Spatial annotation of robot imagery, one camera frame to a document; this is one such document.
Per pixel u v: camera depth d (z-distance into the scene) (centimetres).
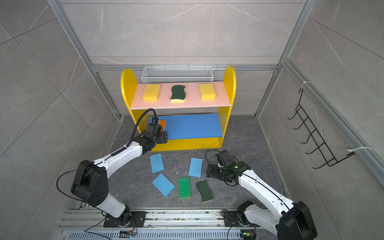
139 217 73
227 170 60
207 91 73
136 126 62
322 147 63
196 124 96
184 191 81
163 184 84
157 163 93
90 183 44
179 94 72
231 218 73
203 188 82
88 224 75
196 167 90
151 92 72
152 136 67
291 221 39
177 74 98
